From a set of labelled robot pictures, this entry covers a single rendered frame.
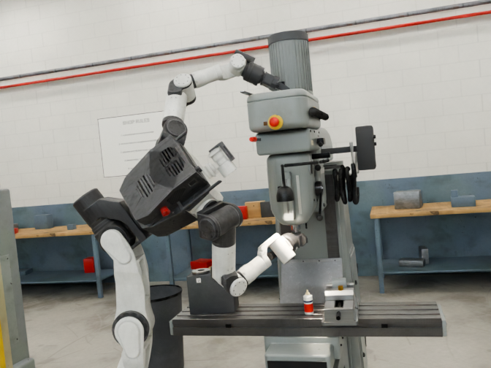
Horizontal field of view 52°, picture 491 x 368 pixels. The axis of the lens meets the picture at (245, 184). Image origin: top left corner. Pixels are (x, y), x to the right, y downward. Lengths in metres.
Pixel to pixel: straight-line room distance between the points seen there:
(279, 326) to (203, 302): 0.39
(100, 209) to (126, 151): 5.39
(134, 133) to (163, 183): 5.51
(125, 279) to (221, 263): 0.38
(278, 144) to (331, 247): 0.75
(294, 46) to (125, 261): 1.28
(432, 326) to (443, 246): 4.35
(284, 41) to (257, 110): 0.51
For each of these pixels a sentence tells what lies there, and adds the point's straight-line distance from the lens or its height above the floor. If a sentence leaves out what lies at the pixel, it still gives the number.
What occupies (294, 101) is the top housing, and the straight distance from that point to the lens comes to 2.10.
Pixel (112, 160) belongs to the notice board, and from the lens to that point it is 7.48.
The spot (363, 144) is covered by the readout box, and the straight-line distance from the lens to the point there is 2.48.
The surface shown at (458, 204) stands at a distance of 5.92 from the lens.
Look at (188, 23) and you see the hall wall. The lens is 7.15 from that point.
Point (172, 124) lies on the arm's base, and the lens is 2.04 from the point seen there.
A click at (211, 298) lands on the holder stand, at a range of 2.48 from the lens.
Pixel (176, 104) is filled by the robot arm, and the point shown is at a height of 1.88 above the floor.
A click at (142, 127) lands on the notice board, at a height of 2.18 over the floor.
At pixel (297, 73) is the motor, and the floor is 2.01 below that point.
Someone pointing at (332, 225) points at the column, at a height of 1.23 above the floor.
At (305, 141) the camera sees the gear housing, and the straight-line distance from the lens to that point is 2.17.
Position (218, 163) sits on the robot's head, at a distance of 1.98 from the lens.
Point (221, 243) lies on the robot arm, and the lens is 1.88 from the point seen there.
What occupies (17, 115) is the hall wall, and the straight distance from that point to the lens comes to 8.40.
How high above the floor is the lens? 1.63
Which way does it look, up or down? 3 degrees down
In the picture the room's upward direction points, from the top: 5 degrees counter-clockwise
